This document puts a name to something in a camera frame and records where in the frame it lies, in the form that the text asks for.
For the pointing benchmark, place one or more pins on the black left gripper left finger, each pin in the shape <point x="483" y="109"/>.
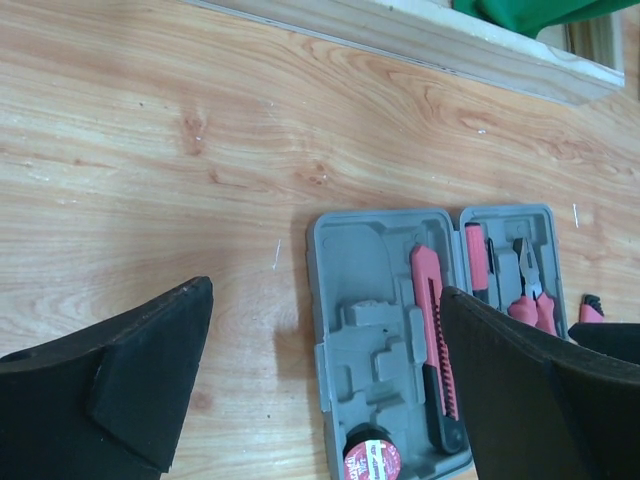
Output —
<point x="108" y="401"/>

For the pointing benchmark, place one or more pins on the pink black utility knife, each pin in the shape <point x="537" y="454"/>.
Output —
<point x="445" y="427"/>

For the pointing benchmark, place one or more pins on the red black tape roll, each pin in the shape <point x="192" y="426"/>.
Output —
<point x="369" y="454"/>

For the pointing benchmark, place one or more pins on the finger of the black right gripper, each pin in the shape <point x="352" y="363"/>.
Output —
<point x="617" y="340"/>

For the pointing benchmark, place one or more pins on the wooden clothes rack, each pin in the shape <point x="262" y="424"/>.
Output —
<point x="570" y="65"/>

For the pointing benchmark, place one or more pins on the pink hex key set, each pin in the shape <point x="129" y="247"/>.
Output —
<point x="591" y="310"/>

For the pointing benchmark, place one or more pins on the pink black pliers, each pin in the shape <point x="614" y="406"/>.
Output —
<point x="534" y="307"/>

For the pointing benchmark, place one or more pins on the green tank top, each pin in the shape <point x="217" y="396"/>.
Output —
<point x="530" y="17"/>

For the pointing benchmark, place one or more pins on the pink black screwdriver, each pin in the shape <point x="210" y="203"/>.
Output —
<point x="478" y="261"/>
<point x="494" y="287"/>

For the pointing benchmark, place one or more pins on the grey plastic tool case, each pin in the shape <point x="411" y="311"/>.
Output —
<point x="370" y="346"/>

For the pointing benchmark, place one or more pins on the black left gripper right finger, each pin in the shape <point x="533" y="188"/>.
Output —
<point x="537" y="406"/>

